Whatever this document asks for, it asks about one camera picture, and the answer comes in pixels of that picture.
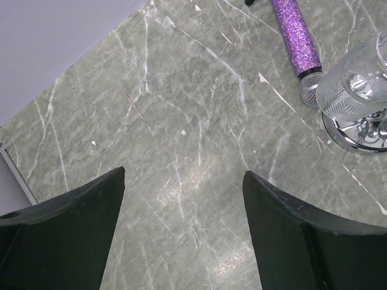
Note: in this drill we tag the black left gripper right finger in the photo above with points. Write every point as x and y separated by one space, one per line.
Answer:
299 246

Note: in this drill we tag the purple glitter microphone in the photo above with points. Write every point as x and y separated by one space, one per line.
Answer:
301 50

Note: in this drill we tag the chrome wine glass rack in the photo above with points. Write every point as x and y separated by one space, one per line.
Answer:
365 136

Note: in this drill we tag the back left wine glass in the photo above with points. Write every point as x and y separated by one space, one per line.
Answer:
382 39

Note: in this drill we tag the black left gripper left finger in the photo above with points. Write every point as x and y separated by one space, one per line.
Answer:
64 242

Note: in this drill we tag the clear patterned glass tumbler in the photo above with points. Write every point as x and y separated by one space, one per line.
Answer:
356 86

